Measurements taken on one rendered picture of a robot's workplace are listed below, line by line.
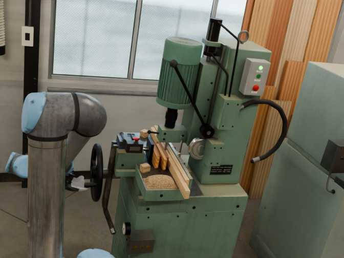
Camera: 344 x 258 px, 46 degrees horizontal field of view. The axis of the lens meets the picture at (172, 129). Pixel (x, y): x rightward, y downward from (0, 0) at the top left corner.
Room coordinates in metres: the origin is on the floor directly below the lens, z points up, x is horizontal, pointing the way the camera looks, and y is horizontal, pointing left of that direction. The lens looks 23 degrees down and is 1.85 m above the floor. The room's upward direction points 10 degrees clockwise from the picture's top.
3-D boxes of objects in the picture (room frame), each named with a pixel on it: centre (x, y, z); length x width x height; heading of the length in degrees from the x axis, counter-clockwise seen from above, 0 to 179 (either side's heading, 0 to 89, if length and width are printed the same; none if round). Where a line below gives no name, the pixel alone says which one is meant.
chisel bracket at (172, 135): (1.88, -0.01, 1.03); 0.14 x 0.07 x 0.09; 110
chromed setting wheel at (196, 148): (1.80, -0.15, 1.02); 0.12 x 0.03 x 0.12; 110
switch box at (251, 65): (1.85, -0.33, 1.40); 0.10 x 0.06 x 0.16; 110
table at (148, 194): (1.84, 0.11, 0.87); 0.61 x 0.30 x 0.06; 20
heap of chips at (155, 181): (1.61, 0.01, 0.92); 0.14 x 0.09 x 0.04; 110
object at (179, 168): (1.88, -0.01, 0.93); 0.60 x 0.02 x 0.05; 20
